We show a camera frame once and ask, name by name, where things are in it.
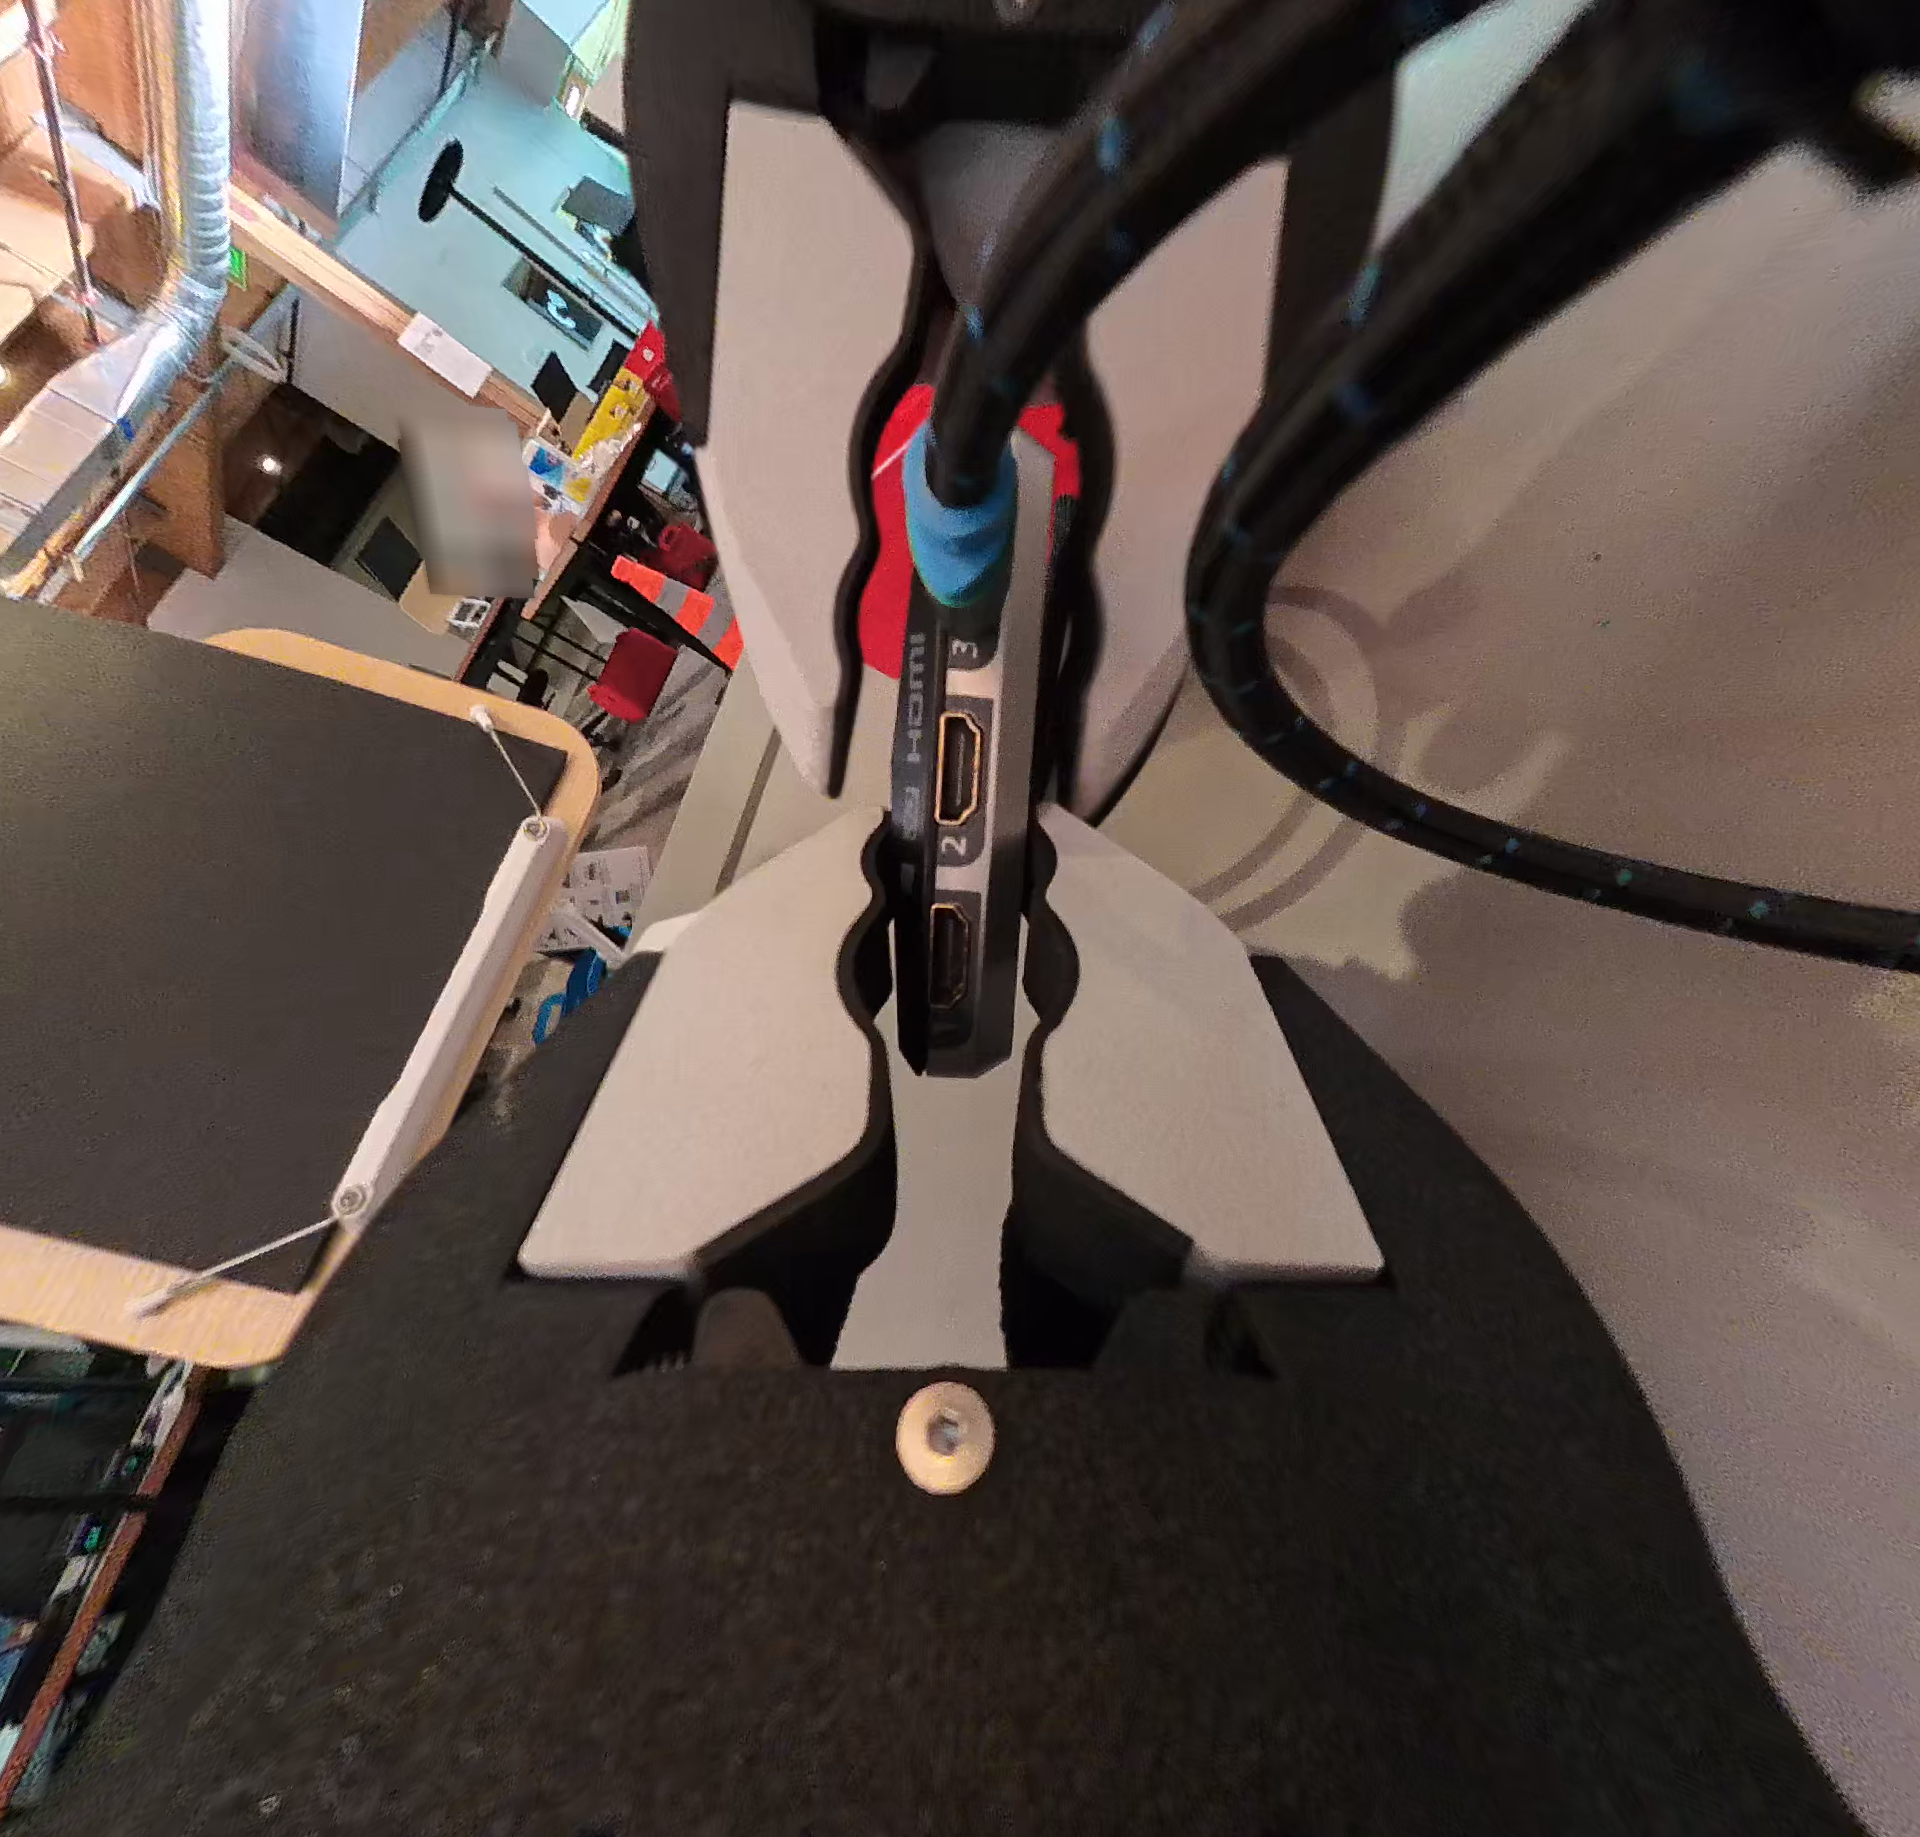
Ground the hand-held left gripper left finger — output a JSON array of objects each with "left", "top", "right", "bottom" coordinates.
[{"left": 521, "top": 813, "right": 903, "bottom": 1352}]

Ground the black braided cable green plug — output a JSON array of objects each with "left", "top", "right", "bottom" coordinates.
[{"left": 901, "top": 0, "right": 1920, "bottom": 975}]

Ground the tablet stand with dark board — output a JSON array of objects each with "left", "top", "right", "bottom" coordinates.
[{"left": 0, "top": 602, "right": 596, "bottom": 1366}]

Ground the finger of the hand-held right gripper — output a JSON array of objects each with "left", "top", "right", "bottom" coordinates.
[
  {"left": 1051, "top": 160, "right": 1299, "bottom": 819},
  {"left": 696, "top": 91, "right": 919, "bottom": 795}
]

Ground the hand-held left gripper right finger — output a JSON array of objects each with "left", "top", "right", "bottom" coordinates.
[{"left": 1019, "top": 808, "right": 1388, "bottom": 1352}]

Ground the silver ventilation duct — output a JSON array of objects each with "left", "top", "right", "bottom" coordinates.
[{"left": 106, "top": 0, "right": 258, "bottom": 339}]

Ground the red plastic bin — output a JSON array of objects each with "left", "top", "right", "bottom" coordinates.
[{"left": 866, "top": 393, "right": 1088, "bottom": 609}]

